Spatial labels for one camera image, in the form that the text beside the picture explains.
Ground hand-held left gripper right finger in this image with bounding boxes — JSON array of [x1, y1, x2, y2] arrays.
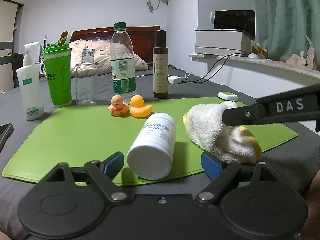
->
[[196, 151, 297, 202]]

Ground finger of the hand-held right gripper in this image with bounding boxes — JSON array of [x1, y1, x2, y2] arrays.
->
[[222, 104, 259, 126]]

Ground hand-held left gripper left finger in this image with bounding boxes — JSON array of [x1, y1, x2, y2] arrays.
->
[[36, 151, 130, 202]]

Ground white yellow-trimmed cloth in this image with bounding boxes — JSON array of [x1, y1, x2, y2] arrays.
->
[[182, 101, 262, 165]]

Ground white pill bottle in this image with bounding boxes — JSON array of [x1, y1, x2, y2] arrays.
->
[[127, 112, 177, 180]]

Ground brown spray bottle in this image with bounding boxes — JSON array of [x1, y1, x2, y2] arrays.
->
[[153, 30, 168, 99]]

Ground person's right forearm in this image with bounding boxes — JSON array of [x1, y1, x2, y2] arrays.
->
[[304, 170, 320, 240]]

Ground small white green box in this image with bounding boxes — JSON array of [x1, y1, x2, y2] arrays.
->
[[217, 91, 237, 101]]

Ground green mat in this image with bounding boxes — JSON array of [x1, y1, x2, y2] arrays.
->
[[1, 97, 299, 187]]

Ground beige coral ornament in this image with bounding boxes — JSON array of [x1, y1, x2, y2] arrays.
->
[[285, 35, 320, 70]]

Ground orange rubber duck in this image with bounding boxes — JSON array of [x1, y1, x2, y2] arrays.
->
[[108, 95, 130, 117]]

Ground yellow rubber duck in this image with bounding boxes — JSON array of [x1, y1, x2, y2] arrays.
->
[[129, 95, 153, 118]]

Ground yellow white plush toy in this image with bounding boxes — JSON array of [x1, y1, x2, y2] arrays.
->
[[251, 42, 269, 59]]

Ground white grey box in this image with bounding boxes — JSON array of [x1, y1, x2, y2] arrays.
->
[[195, 29, 252, 57]]

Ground clear glass bottle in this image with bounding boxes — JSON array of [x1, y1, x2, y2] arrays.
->
[[75, 48, 99, 106]]

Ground green curtain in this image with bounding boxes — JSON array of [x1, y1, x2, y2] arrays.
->
[[252, 0, 320, 60]]

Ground plastic water bottle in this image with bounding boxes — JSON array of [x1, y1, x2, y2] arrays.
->
[[110, 22, 137, 102]]

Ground green lidded cup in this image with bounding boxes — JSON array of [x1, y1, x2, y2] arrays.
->
[[42, 31, 73, 108]]

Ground black monitor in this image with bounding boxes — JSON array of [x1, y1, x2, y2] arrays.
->
[[214, 10, 256, 40]]

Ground white lotion pump bottle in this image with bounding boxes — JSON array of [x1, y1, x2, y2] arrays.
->
[[16, 42, 45, 121]]

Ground black smartphone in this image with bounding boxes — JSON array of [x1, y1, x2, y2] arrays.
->
[[0, 123, 14, 153]]

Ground cream patterned duvet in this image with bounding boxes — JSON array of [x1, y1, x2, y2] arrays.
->
[[68, 39, 148, 77]]

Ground wooden bed headboard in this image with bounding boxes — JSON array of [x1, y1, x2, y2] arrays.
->
[[61, 26, 162, 68]]

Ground white grey wardrobe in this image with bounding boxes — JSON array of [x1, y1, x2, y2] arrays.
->
[[0, 0, 24, 90]]

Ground black cable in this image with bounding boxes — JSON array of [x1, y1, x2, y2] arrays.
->
[[182, 54, 242, 83], [184, 54, 240, 83]]

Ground white power cable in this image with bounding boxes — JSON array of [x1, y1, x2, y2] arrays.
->
[[185, 54, 202, 80]]

